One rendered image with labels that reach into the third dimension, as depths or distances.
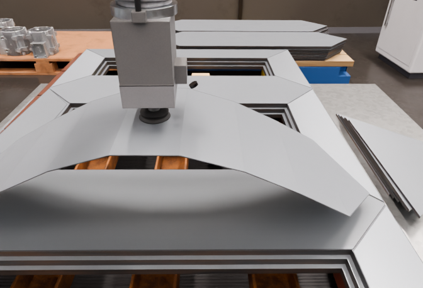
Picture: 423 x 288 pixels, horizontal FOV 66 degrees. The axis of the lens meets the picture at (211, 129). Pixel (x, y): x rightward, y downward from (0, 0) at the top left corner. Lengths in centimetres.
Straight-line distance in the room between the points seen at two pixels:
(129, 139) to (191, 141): 7
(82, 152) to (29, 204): 22
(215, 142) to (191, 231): 16
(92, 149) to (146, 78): 11
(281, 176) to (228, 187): 17
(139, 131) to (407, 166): 62
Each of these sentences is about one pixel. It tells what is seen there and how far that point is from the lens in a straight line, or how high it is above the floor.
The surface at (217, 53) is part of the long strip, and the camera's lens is 119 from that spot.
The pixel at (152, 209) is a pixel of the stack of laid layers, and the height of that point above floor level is 85.
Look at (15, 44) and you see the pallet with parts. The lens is 361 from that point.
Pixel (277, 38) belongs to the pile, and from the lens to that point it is 140.
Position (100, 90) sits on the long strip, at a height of 85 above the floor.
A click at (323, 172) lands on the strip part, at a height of 93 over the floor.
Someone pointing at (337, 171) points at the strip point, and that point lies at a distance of 57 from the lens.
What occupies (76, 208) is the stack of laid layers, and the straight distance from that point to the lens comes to 59.
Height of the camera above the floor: 124
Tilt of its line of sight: 33 degrees down
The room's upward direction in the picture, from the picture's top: 1 degrees clockwise
